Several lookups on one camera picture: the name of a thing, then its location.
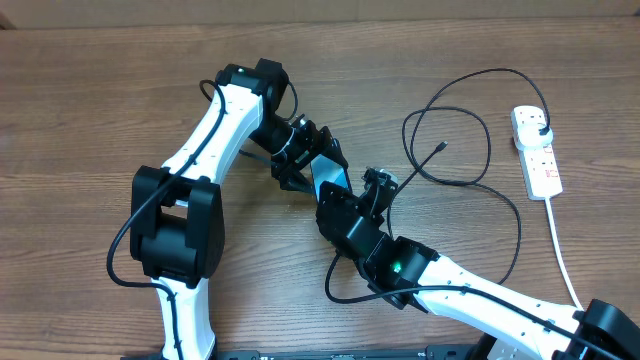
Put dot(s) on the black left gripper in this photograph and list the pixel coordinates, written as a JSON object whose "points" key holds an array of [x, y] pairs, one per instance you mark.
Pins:
{"points": [[306, 151]]}

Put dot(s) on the Galaxy S24 smartphone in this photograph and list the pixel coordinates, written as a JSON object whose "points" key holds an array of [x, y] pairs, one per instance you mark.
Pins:
{"points": [[324, 169]]}

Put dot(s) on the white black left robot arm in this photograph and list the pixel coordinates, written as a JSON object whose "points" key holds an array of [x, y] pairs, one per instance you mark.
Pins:
{"points": [[178, 230]]}

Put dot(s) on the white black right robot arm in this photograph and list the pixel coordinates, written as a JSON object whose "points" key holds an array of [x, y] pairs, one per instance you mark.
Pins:
{"points": [[406, 272]]}

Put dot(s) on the white charger adapter plug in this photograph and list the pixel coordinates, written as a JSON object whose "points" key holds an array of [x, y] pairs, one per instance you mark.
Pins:
{"points": [[532, 136]]}

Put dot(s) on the white power strip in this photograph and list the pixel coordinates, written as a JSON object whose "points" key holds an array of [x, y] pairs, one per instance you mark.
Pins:
{"points": [[539, 166]]}

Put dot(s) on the brown cardboard backdrop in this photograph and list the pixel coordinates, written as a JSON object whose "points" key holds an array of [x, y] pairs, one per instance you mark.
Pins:
{"points": [[54, 14]]}

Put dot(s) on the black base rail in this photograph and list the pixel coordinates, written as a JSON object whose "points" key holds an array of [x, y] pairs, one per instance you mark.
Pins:
{"points": [[431, 352]]}

